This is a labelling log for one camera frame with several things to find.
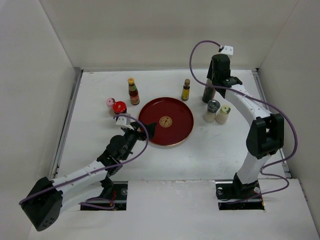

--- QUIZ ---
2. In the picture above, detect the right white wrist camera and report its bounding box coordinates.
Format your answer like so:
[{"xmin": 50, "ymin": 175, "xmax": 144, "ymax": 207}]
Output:
[{"xmin": 218, "ymin": 45, "xmax": 234, "ymax": 56}]

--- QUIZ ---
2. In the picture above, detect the red lid sauce jar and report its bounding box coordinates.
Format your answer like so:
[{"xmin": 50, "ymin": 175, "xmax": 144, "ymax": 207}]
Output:
[{"xmin": 112, "ymin": 101, "xmax": 127, "ymax": 115}]

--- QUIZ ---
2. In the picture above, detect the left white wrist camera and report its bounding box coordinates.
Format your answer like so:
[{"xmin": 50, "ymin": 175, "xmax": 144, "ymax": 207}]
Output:
[{"xmin": 115, "ymin": 116, "xmax": 131, "ymax": 128}]

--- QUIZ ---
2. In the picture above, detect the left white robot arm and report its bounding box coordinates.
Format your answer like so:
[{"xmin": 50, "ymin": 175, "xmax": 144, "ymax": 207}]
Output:
[{"xmin": 19, "ymin": 121, "xmax": 157, "ymax": 232}]

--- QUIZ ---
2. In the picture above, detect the tall dark soy bottle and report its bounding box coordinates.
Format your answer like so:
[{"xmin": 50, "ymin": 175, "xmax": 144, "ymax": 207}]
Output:
[{"xmin": 202, "ymin": 78, "xmax": 216, "ymax": 104}]

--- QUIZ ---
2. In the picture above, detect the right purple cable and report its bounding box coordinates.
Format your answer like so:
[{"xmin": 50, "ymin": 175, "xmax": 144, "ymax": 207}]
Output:
[{"xmin": 189, "ymin": 39, "xmax": 299, "ymax": 201}]

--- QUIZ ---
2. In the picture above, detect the purple cable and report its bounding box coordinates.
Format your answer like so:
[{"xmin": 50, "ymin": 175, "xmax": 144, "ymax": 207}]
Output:
[
  {"xmin": 18, "ymin": 113, "xmax": 150, "ymax": 211},
  {"xmin": 189, "ymin": 39, "xmax": 299, "ymax": 201}
]

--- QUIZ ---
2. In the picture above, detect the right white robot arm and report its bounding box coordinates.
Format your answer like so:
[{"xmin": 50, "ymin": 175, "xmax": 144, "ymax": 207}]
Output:
[{"xmin": 207, "ymin": 53, "xmax": 285, "ymax": 201}]

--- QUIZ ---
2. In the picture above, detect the small yellow label bottle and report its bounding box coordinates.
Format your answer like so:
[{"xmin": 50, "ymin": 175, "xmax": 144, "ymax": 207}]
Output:
[{"xmin": 181, "ymin": 79, "xmax": 191, "ymax": 101}]

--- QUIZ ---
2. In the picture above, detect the grey lid pepper shaker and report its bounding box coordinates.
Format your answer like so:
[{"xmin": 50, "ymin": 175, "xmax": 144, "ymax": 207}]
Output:
[{"xmin": 203, "ymin": 99, "xmax": 221, "ymax": 123}]

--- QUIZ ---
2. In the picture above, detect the red round tray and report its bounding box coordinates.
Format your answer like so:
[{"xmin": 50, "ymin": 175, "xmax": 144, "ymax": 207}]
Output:
[{"xmin": 138, "ymin": 97, "xmax": 194, "ymax": 146}]

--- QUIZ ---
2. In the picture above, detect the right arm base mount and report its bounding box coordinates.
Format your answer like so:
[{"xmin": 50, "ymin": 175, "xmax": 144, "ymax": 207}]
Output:
[{"xmin": 215, "ymin": 180, "xmax": 265, "ymax": 211}]

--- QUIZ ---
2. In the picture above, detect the yellow cap sauce bottle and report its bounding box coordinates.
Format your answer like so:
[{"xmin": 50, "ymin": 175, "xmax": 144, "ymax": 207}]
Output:
[{"xmin": 127, "ymin": 77, "xmax": 140, "ymax": 105}]

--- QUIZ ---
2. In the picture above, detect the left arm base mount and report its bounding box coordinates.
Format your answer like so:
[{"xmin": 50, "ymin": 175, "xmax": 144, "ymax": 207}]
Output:
[{"xmin": 80, "ymin": 179, "xmax": 129, "ymax": 211}]

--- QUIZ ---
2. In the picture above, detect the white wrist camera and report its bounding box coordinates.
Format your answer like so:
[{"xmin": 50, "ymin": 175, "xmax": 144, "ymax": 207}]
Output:
[
  {"xmin": 115, "ymin": 116, "xmax": 131, "ymax": 128},
  {"xmin": 218, "ymin": 45, "xmax": 234, "ymax": 56}
]

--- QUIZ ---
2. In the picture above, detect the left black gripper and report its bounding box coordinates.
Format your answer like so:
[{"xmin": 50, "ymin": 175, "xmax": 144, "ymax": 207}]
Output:
[{"xmin": 120, "ymin": 121, "xmax": 156, "ymax": 161}]

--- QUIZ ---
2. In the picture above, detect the yellow lid spice shaker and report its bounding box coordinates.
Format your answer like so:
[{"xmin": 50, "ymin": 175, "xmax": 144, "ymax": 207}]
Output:
[{"xmin": 215, "ymin": 104, "xmax": 231, "ymax": 124}]

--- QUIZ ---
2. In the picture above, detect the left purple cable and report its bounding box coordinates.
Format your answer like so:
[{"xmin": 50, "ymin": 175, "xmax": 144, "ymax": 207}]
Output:
[{"xmin": 18, "ymin": 113, "xmax": 150, "ymax": 211}]

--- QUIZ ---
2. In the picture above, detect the pink lid spice shaker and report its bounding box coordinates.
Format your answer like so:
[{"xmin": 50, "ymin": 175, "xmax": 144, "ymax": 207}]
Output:
[{"xmin": 105, "ymin": 97, "xmax": 116, "ymax": 109}]

